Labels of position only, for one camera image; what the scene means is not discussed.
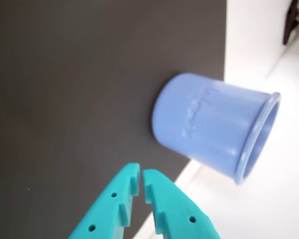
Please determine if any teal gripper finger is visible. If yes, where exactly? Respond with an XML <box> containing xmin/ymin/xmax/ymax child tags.
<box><xmin>67</xmin><ymin>163</ymin><xmax>141</xmax><ymax>239</ymax></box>
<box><xmin>142</xmin><ymin>169</ymin><xmax>224</xmax><ymax>239</ymax></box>

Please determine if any lavender ceramic cup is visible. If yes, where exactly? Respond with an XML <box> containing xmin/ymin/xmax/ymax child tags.
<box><xmin>151</xmin><ymin>72</ymin><xmax>282</xmax><ymax>185</ymax></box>

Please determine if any dark grey mat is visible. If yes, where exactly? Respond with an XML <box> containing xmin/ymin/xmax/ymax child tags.
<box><xmin>0</xmin><ymin>0</ymin><xmax>227</xmax><ymax>239</ymax></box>

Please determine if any dark brown furniture piece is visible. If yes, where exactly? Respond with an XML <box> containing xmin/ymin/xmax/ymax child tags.
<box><xmin>283</xmin><ymin>0</ymin><xmax>299</xmax><ymax>45</ymax></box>

